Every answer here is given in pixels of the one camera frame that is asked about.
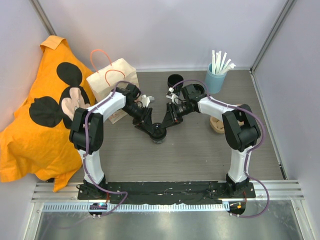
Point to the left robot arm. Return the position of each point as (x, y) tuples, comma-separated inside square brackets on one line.
[(87, 134)]

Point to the bottom pulp cup carrier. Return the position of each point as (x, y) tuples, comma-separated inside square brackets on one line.
[(217, 125)]

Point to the white paper takeout bag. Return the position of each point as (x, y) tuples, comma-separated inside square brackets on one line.
[(118, 73)]

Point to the orange mickey mouse bag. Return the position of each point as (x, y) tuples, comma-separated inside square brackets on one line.
[(37, 141)]

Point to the light blue straw holder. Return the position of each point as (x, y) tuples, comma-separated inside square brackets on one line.
[(213, 82)]

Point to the lidded black coffee cup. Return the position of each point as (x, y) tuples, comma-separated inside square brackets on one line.
[(199, 88)]

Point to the dark coffee cup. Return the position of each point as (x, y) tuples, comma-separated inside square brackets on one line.
[(158, 140)]

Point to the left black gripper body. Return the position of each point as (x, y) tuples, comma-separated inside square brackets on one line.
[(139, 119)]

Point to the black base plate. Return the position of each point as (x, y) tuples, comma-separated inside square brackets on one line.
[(165, 192)]

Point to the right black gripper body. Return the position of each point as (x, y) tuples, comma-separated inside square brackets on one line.
[(178, 113)]

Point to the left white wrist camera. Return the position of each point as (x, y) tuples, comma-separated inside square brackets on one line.
[(146, 100)]

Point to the black cup lid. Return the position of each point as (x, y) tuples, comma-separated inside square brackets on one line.
[(159, 132)]

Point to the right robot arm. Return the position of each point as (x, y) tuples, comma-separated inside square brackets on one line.
[(241, 130)]

